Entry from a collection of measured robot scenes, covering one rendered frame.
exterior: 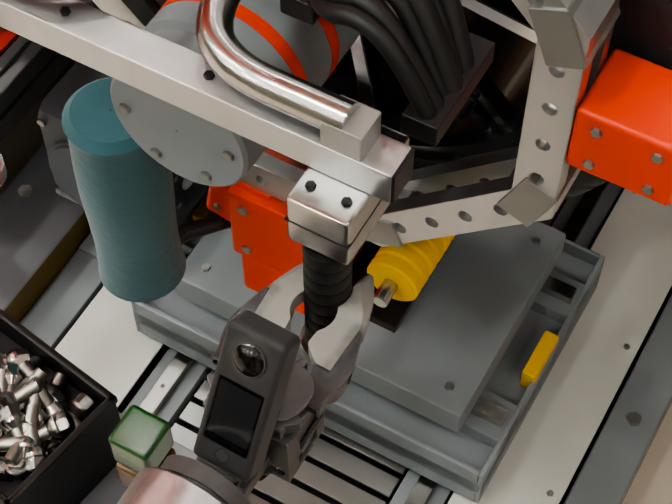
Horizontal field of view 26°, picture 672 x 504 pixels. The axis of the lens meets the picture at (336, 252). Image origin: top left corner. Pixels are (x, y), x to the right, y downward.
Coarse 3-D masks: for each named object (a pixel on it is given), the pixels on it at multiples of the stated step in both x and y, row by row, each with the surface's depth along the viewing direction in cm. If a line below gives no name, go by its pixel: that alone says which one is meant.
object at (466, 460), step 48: (192, 240) 193; (576, 288) 185; (192, 336) 184; (528, 336) 185; (528, 384) 180; (384, 432) 176; (432, 432) 177; (480, 432) 175; (432, 480) 179; (480, 480) 172
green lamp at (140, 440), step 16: (128, 416) 121; (144, 416) 121; (112, 432) 120; (128, 432) 120; (144, 432) 120; (160, 432) 120; (112, 448) 121; (128, 448) 120; (144, 448) 119; (160, 448) 121; (128, 464) 122; (144, 464) 120
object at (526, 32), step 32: (160, 0) 143; (384, 0) 129; (480, 0) 123; (480, 32) 149; (512, 32) 146; (352, 64) 148; (384, 64) 148; (512, 64) 142; (352, 96) 146; (384, 96) 143; (480, 96) 132; (512, 96) 137; (448, 128) 140; (480, 128) 136; (512, 128) 131
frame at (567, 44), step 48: (96, 0) 141; (528, 0) 104; (576, 0) 103; (576, 48) 105; (528, 96) 112; (576, 96) 109; (528, 144) 117; (288, 192) 141; (432, 192) 132; (480, 192) 126; (528, 192) 121; (384, 240) 138
